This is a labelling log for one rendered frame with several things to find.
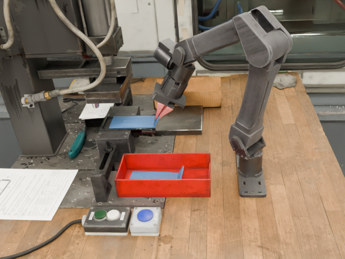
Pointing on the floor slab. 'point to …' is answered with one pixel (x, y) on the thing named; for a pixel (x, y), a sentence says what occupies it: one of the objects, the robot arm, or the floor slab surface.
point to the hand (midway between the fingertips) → (157, 117)
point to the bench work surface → (224, 195)
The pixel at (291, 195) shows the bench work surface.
